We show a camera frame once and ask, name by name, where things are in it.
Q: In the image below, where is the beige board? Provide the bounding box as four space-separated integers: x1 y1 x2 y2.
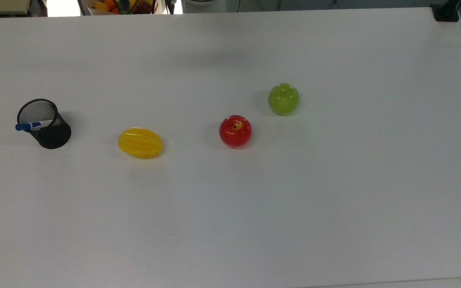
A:
0 0 32 16

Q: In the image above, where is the black mesh pen cup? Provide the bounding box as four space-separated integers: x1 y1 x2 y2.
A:
17 99 72 150

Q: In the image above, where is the black camera stand base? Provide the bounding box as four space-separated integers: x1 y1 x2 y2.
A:
431 0 461 22

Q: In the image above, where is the blue capped white marker pen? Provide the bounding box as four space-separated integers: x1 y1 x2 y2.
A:
15 119 54 132

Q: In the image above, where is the yellow toy starfruit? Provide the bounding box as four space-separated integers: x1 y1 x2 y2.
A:
118 128 163 159

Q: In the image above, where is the box of toy fruits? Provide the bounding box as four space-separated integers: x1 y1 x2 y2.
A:
79 0 160 16

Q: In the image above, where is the red toy apple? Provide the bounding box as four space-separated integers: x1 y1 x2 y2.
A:
219 115 252 148

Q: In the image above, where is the green toy apple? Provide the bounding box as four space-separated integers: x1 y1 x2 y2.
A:
268 83 300 116

